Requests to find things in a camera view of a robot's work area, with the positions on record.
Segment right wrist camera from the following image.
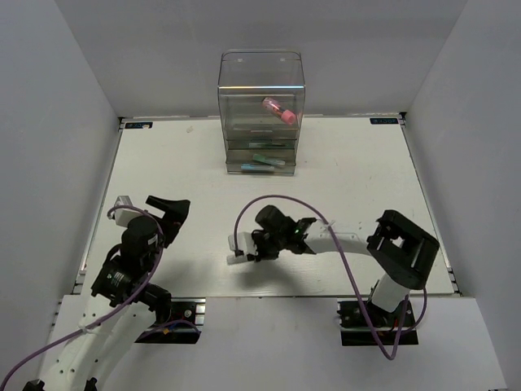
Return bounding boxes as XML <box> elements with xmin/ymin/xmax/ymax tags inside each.
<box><xmin>228</xmin><ymin>232</ymin><xmax>257</xmax><ymax>257</ymax></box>

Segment orange highlighter marker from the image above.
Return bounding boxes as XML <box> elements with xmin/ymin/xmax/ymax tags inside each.
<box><xmin>226</xmin><ymin>253</ymin><xmax>256</xmax><ymax>266</ymax></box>

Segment clear plastic drawer organizer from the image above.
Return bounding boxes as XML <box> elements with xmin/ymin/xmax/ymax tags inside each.
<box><xmin>217</xmin><ymin>49</ymin><xmax>305</xmax><ymax>175</ymax></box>

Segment green highlighter marker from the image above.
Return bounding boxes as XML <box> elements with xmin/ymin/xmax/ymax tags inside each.
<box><xmin>252</xmin><ymin>153</ymin><xmax>286</xmax><ymax>167</ymax></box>

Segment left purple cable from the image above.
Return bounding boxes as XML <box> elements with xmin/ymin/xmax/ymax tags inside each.
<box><xmin>0</xmin><ymin>205</ymin><xmax>203</xmax><ymax>391</ymax></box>

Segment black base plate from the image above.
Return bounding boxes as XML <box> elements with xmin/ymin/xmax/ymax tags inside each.
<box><xmin>136</xmin><ymin>298</ymin><xmax>206</xmax><ymax>345</ymax></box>
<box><xmin>337</xmin><ymin>300</ymin><xmax>419</xmax><ymax>347</ymax></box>

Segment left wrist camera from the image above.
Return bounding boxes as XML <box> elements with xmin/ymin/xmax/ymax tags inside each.
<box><xmin>107</xmin><ymin>195</ymin><xmax>141</xmax><ymax>228</ymax></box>

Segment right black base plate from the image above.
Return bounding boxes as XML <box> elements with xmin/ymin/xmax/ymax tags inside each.
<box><xmin>337</xmin><ymin>300</ymin><xmax>419</xmax><ymax>347</ymax></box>

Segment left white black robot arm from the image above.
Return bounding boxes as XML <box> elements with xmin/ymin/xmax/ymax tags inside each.
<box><xmin>24</xmin><ymin>195</ymin><xmax>190</xmax><ymax>390</ymax></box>

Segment right blue table sticker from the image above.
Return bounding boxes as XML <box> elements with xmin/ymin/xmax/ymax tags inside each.
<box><xmin>370</xmin><ymin>117</ymin><xmax>399</xmax><ymax>125</ymax></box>

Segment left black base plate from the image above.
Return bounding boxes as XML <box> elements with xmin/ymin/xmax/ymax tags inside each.
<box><xmin>136</xmin><ymin>298</ymin><xmax>206</xmax><ymax>345</ymax></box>

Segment left blue table sticker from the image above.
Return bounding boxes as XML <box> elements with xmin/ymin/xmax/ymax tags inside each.
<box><xmin>125</xmin><ymin>121</ymin><xmax>153</xmax><ymax>130</ymax></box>

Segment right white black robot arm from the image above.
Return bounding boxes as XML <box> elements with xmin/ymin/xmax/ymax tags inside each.
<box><xmin>246</xmin><ymin>205</ymin><xmax>440</xmax><ymax>325</ymax></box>

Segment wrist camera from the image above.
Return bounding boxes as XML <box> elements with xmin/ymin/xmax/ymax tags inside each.
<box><xmin>107</xmin><ymin>195</ymin><xmax>141</xmax><ymax>228</ymax></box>
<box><xmin>228</xmin><ymin>232</ymin><xmax>257</xmax><ymax>257</ymax></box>

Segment blue highlighter marker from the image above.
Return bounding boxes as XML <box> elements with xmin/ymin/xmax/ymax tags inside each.
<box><xmin>240</xmin><ymin>164</ymin><xmax>275</xmax><ymax>173</ymax></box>

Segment blue table sticker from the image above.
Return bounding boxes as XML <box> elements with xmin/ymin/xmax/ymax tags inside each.
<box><xmin>125</xmin><ymin>121</ymin><xmax>153</xmax><ymax>130</ymax></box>
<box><xmin>370</xmin><ymin>117</ymin><xmax>399</xmax><ymax>125</ymax></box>

